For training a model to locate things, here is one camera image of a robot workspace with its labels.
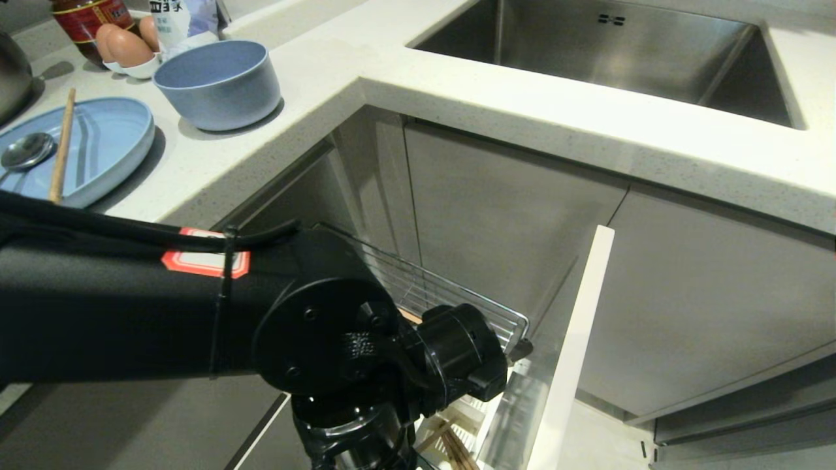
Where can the white pull-out drawer front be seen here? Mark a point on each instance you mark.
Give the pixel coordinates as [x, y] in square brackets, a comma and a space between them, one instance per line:
[575, 352]

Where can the grey cabinet door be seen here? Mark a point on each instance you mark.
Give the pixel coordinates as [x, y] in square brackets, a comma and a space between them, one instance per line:
[503, 215]
[712, 294]

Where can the dark sauce bottle red label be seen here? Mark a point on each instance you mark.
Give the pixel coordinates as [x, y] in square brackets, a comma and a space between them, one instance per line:
[88, 16]

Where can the blue round bowl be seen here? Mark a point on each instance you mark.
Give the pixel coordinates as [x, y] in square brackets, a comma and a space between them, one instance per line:
[219, 85]

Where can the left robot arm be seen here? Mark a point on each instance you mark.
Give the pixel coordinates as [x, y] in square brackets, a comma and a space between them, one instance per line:
[117, 313]

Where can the dark metal kettle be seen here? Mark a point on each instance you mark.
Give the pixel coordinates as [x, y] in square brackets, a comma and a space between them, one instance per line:
[12, 78]

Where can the blue oval plate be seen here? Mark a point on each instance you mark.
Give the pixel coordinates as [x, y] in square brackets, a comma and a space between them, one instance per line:
[104, 147]

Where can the wooden chopstick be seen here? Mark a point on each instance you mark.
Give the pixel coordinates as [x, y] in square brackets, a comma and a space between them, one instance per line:
[63, 147]

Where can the white egg dish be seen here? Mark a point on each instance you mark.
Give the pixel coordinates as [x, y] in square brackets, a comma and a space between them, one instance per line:
[140, 68]

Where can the wooden chopsticks bundle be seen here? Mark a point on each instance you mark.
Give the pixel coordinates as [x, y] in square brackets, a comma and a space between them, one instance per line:
[454, 447]

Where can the metal spoon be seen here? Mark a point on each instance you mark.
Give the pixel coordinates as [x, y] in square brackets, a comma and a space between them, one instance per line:
[26, 151]

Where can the brown egg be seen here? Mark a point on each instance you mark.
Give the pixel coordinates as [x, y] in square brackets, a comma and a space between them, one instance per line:
[149, 31]
[104, 38]
[128, 49]

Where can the stainless steel sink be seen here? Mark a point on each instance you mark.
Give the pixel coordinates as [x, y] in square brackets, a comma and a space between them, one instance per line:
[607, 52]

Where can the grey cabinet drawer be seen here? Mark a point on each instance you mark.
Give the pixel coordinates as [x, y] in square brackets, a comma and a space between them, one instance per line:
[751, 411]

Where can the white food packet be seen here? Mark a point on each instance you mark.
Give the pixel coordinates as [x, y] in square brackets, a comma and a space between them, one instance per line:
[183, 23]

